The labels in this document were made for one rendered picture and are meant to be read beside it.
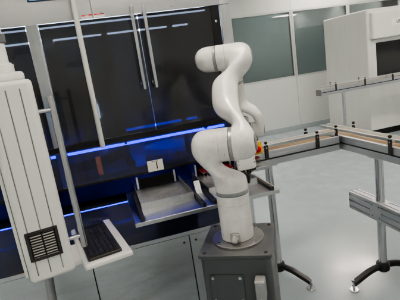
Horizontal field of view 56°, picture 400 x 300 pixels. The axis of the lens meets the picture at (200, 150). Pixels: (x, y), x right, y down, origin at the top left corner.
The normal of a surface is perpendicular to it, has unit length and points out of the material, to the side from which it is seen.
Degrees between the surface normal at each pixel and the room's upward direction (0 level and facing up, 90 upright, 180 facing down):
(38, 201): 90
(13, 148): 90
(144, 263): 90
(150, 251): 90
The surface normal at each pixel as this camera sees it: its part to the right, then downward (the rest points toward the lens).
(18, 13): 0.27, 0.18
